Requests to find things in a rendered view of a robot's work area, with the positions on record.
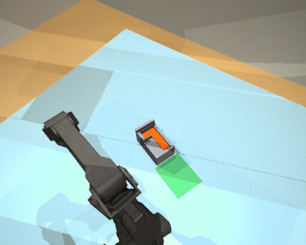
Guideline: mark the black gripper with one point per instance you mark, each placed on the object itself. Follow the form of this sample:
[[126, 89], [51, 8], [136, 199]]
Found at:
[[165, 228]]

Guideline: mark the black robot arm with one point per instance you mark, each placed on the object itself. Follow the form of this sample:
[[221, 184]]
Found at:
[[107, 183]]

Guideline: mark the orange l-shaped part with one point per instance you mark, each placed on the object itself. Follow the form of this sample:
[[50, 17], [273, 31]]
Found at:
[[157, 137]]

